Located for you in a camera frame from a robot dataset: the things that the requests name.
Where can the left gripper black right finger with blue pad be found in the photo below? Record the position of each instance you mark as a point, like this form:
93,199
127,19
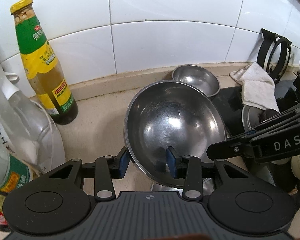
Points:
192,170

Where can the clear plastic bottle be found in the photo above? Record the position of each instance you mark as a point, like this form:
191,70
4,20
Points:
13,108

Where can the steel pot lid black knob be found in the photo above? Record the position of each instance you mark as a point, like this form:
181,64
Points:
250,117

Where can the green yellow sauce bottle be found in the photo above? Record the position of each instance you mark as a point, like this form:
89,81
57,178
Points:
42,66

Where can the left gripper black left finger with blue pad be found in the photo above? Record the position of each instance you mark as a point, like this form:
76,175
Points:
104,170

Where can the green label condiment jar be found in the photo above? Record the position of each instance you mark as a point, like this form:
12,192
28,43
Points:
13,172

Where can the black induction cooktop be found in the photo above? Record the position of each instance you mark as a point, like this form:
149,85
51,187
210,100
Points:
229,104

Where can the small steel bowl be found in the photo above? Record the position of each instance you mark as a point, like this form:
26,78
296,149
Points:
198,77

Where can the white plastic tray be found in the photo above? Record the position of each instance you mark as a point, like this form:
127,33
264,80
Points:
51,151

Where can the white dish cloth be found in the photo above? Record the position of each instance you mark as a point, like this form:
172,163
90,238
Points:
258,88

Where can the black ring wall rack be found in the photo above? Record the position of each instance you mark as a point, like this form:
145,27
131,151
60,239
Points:
274,54

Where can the large steel bowl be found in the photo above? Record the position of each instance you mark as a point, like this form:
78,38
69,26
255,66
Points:
170,113

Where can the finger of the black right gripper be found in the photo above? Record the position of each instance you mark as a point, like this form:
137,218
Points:
231,147

